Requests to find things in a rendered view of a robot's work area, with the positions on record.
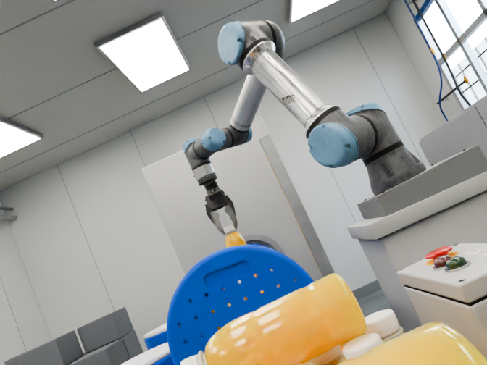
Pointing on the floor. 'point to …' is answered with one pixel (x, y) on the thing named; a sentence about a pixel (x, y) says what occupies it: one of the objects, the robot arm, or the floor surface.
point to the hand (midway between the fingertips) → (228, 228)
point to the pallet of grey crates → (114, 356)
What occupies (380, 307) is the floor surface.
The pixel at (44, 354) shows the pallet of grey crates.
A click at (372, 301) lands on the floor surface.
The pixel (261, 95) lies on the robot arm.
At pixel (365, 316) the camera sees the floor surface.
